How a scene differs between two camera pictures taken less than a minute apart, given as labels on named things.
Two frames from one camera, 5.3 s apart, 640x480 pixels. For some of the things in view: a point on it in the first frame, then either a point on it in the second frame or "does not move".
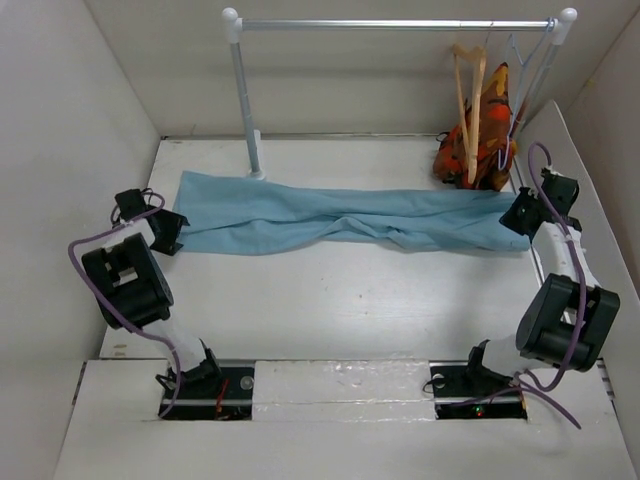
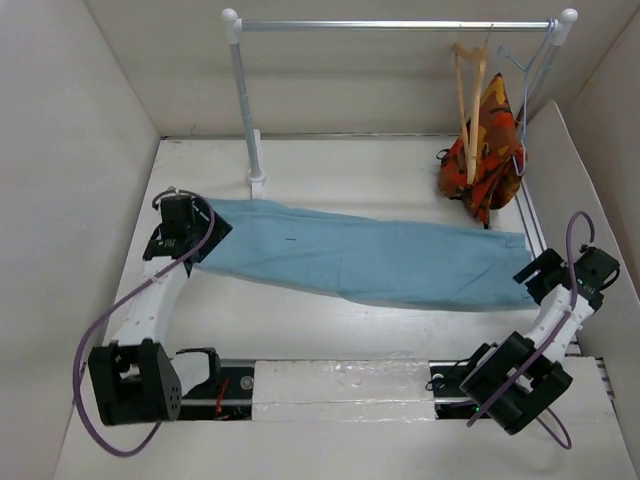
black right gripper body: [516, 214] → [548, 262]
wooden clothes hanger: [459, 52] does not move
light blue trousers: [219, 213] → [380, 259]
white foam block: [343, 390] does not move
